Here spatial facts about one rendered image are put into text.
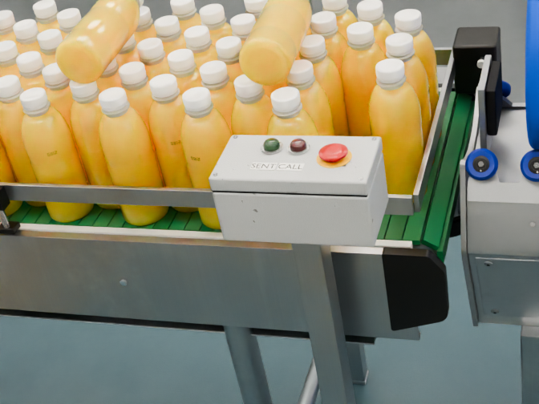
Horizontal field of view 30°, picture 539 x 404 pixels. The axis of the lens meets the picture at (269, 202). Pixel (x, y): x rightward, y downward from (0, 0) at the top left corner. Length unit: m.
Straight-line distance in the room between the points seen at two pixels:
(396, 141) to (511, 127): 0.24
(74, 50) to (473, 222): 0.62
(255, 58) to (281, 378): 1.28
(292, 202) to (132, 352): 1.51
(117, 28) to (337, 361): 0.58
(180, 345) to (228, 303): 1.13
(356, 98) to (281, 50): 0.21
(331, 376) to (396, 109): 0.39
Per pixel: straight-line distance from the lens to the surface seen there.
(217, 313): 1.56
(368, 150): 1.24
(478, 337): 2.55
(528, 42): 1.31
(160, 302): 1.59
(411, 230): 1.43
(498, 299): 1.61
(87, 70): 1.49
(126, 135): 1.45
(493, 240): 1.48
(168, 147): 1.47
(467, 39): 1.67
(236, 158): 1.27
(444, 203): 1.49
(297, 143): 1.25
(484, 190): 1.45
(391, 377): 2.47
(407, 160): 1.43
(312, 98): 1.42
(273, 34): 1.37
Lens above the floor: 1.78
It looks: 35 degrees down
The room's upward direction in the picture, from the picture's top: 12 degrees counter-clockwise
